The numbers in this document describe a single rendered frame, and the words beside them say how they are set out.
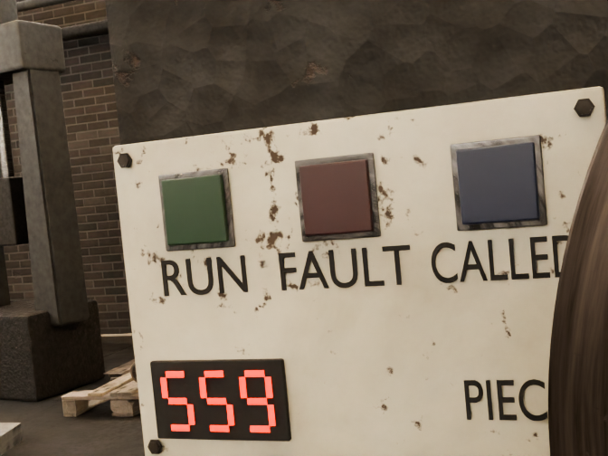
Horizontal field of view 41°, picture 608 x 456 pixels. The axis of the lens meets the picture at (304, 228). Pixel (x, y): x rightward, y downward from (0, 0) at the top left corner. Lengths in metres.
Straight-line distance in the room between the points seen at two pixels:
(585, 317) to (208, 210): 0.23
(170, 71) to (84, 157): 7.28
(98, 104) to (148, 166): 7.22
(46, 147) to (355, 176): 5.17
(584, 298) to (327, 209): 0.18
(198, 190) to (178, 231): 0.03
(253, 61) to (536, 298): 0.19
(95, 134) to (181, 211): 7.24
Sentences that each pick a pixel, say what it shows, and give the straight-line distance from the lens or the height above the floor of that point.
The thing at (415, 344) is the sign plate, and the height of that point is 1.12.
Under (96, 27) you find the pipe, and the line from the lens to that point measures 7.37.
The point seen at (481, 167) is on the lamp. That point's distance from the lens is 0.40.
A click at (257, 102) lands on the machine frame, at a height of 1.26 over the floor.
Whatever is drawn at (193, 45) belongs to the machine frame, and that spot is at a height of 1.29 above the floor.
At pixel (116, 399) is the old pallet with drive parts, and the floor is 0.10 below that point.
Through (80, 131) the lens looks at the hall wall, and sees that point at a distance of 7.77.
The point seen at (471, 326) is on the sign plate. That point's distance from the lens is 0.41.
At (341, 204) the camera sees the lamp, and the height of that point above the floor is 1.20.
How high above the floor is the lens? 1.21
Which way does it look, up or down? 3 degrees down
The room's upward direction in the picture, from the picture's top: 5 degrees counter-clockwise
